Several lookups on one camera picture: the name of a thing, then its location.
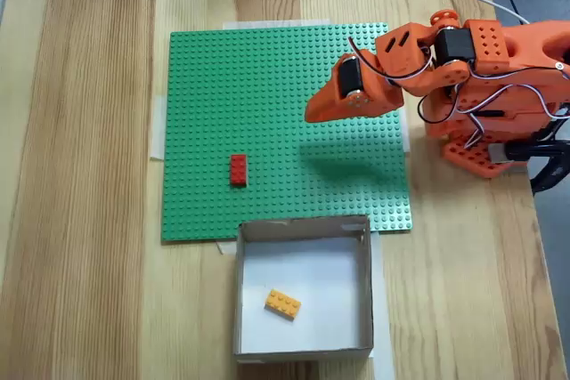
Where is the yellow lego block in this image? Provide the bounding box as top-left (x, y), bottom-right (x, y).
top-left (264, 288), bottom-right (303, 322)

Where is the green lego baseplate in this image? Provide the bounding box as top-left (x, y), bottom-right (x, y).
top-left (159, 22), bottom-right (415, 244)

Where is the red lego block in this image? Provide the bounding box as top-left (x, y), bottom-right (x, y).
top-left (229, 153), bottom-right (248, 189)

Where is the cardboard box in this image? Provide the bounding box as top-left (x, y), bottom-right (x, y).
top-left (233, 214), bottom-right (375, 366)

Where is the short white tape strip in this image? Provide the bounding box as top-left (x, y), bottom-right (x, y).
top-left (397, 106), bottom-right (411, 155)
top-left (150, 95), bottom-right (167, 161)

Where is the wide white tape strip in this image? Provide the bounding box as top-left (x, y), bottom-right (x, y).
top-left (222, 19), bottom-right (331, 32)

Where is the long white tape strip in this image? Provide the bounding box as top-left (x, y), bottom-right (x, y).
top-left (368, 232), bottom-right (396, 380)

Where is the black table clamp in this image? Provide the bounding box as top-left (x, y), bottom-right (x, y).
top-left (488, 128), bottom-right (570, 197)

